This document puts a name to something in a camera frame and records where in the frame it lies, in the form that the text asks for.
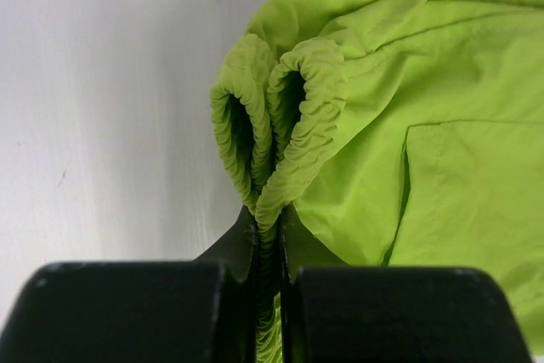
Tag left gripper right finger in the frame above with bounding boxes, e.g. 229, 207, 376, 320
278, 207, 531, 362

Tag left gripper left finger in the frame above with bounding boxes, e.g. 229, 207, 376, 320
1, 208, 258, 362

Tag lime green shorts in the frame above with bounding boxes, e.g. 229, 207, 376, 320
210, 0, 543, 362

